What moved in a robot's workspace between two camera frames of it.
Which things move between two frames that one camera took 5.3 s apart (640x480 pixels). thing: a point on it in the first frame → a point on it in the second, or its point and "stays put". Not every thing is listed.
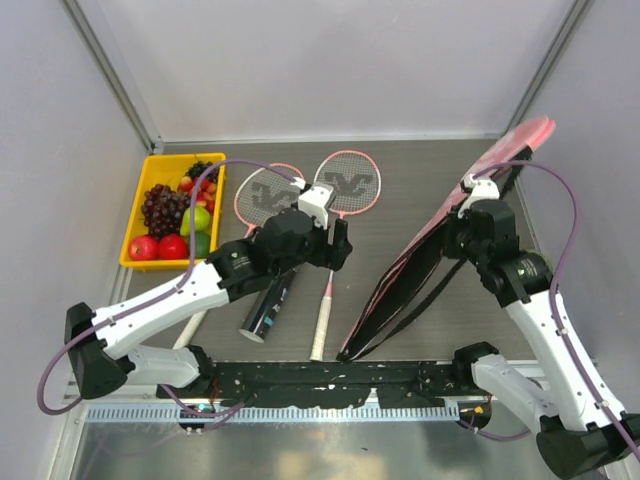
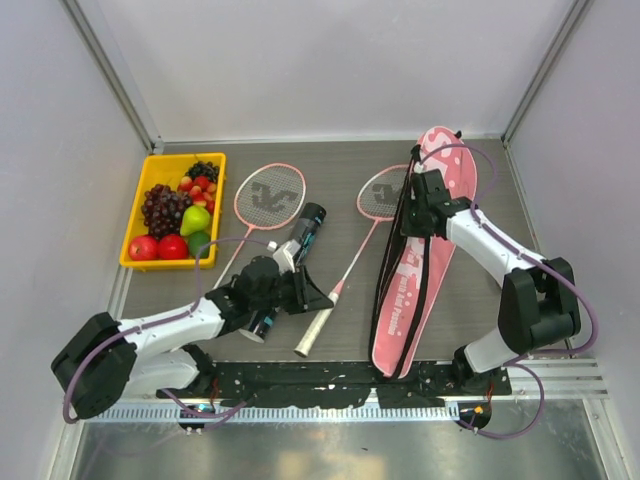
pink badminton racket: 264,193 stays put
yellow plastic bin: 168,169 stays put
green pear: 202,221 stays put
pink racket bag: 424,250 → 420,264
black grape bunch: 198,167 stays put
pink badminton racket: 357,179 → 381,194
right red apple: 172,247 stays put
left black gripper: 331,255 → 306,295
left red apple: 143,248 stays put
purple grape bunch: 162,209 stays put
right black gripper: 453,223 → 407,228
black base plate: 325,385 stays put
